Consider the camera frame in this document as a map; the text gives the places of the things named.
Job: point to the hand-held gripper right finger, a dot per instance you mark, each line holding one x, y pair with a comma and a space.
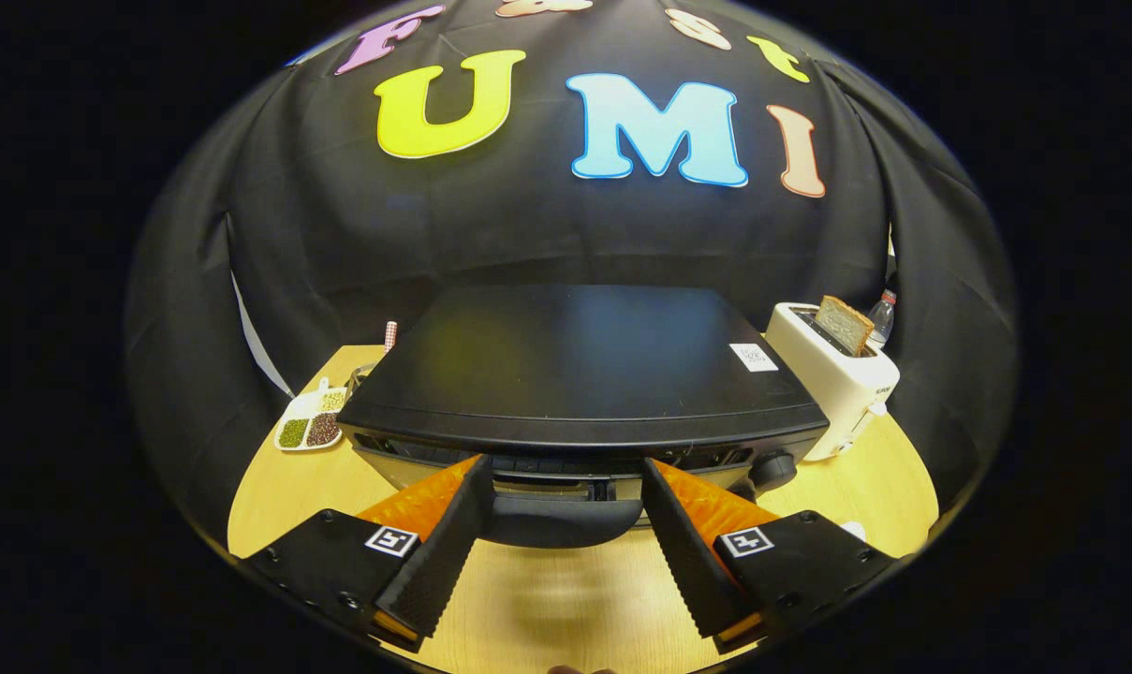
687, 562

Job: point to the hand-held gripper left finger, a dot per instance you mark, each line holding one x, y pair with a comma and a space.
444, 562

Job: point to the red label water bottle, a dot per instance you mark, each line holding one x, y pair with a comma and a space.
884, 314

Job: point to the divided dish of beans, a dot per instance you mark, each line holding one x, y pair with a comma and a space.
308, 431

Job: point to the brown bread slice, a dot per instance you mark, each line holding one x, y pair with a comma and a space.
845, 325

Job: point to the black toaster oven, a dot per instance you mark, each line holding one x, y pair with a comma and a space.
575, 365

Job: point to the white pop-up toaster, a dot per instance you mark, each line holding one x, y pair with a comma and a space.
837, 384

